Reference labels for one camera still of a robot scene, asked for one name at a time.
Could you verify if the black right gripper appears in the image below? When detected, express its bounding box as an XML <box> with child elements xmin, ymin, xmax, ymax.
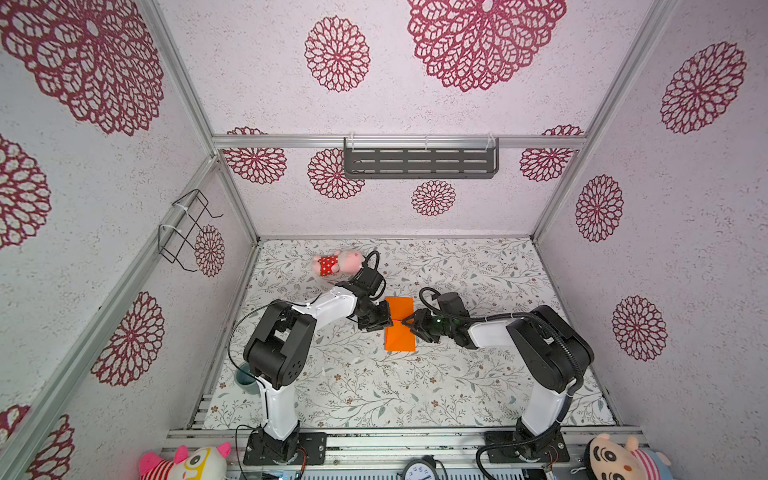
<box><xmin>401</xmin><ymin>308</ymin><xmax>455</xmax><ymax>342</ymax></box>

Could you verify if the orange square paper sheet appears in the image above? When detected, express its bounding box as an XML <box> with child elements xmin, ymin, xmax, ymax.
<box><xmin>384</xmin><ymin>297</ymin><xmax>416</xmax><ymax>353</ymax></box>

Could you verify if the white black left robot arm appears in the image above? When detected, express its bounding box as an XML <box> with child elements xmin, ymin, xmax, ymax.
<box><xmin>243</xmin><ymin>285</ymin><xmax>393</xmax><ymax>442</ymax></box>

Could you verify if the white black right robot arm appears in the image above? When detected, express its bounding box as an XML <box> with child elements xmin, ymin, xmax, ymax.
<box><xmin>403</xmin><ymin>305</ymin><xmax>594</xmax><ymax>437</ymax></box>

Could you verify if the pink pig plush toy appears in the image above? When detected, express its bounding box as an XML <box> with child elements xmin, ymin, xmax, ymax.
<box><xmin>312</xmin><ymin>250</ymin><xmax>365</xmax><ymax>277</ymax></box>

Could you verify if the round gauge clock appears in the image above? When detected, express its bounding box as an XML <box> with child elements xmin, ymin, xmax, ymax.
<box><xmin>401</xmin><ymin>456</ymin><xmax>439</xmax><ymax>480</ymax></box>

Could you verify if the teal cup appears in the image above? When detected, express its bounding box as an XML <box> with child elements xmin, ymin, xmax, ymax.
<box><xmin>234</xmin><ymin>363</ymin><xmax>261</xmax><ymax>395</ymax></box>

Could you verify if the boy face plush toy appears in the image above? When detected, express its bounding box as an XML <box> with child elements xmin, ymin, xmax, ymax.
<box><xmin>582</xmin><ymin>433</ymin><xmax>673</xmax><ymax>480</ymax></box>

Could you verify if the pink white plush toy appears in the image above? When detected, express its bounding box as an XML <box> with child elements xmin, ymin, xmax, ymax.
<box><xmin>139</xmin><ymin>442</ymin><xmax>232</xmax><ymax>480</ymax></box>

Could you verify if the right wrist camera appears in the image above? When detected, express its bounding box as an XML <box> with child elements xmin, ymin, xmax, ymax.
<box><xmin>437</xmin><ymin>292</ymin><xmax>470</xmax><ymax>318</ymax></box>

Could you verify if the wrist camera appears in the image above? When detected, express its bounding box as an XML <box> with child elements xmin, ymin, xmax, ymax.
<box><xmin>350</xmin><ymin>266</ymin><xmax>385</xmax><ymax>299</ymax></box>
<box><xmin>437</xmin><ymin>292</ymin><xmax>470</xmax><ymax>318</ymax></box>

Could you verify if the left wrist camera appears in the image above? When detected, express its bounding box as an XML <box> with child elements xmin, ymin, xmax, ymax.
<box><xmin>350</xmin><ymin>266</ymin><xmax>385</xmax><ymax>299</ymax></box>

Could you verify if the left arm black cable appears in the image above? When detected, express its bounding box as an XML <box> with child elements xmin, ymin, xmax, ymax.
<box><xmin>226</xmin><ymin>293</ymin><xmax>319</xmax><ymax>385</ymax></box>

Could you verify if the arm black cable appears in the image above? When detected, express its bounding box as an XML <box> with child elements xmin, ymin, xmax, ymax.
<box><xmin>226</xmin><ymin>293</ymin><xmax>319</xmax><ymax>385</ymax></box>
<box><xmin>418</xmin><ymin>286</ymin><xmax>586</xmax><ymax>480</ymax></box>

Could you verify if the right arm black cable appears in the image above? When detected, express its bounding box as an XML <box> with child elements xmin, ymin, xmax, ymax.
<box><xmin>418</xmin><ymin>286</ymin><xmax>586</xmax><ymax>480</ymax></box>

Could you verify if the grey wall shelf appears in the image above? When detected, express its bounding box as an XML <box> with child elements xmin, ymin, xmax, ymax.
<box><xmin>342</xmin><ymin>138</ymin><xmax>499</xmax><ymax>180</ymax></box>

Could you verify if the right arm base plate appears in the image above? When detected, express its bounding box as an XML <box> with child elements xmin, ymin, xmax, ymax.
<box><xmin>483</xmin><ymin>429</ymin><xmax>570</xmax><ymax>464</ymax></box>

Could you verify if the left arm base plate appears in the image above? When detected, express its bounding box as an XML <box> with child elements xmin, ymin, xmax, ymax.
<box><xmin>242</xmin><ymin>428</ymin><xmax>328</xmax><ymax>466</ymax></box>

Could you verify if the black wire wall rack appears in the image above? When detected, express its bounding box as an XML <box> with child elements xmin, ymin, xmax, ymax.
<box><xmin>156</xmin><ymin>188</ymin><xmax>222</xmax><ymax>273</ymax></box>

